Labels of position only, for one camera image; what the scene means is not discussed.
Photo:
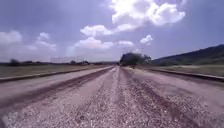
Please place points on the dark clump of trees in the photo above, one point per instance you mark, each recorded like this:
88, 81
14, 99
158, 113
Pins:
132, 59

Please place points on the grey gravel road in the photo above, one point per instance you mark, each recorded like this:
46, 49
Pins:
116, 100

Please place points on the distant row of trees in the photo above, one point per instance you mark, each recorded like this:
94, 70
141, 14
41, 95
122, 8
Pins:
50, 62

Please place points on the dry grass field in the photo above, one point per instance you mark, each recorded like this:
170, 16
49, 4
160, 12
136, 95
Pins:
36, 69
200, 69

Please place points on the dark wooded hill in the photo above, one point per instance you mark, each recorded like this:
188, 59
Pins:
200, 56

